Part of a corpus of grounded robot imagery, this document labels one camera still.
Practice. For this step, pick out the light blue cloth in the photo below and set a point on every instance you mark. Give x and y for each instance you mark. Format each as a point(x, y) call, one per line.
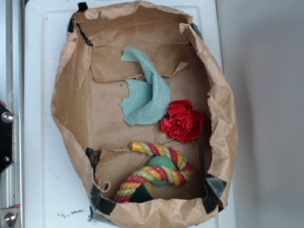
point(148, 100)

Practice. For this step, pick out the brown paper bag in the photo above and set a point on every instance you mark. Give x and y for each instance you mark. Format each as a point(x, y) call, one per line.
point(90, 85)

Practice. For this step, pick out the red crumpled paper ball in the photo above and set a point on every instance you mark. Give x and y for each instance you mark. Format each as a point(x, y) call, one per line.
point(183, 123)

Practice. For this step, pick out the green rubber ball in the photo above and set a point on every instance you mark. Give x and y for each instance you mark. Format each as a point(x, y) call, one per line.
point(160, 171)

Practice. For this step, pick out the white plastic tray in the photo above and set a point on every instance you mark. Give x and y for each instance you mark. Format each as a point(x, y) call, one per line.
point(54, 196)

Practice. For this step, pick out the multicoloured rope toy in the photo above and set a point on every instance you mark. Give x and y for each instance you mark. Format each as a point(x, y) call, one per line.
point(136, 188)

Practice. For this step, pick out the black metal bracket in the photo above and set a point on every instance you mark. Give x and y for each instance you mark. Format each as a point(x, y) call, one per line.
point(6, 137)

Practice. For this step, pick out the aluminium frame rail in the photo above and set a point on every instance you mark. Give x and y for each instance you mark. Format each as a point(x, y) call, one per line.
point(11, 93)

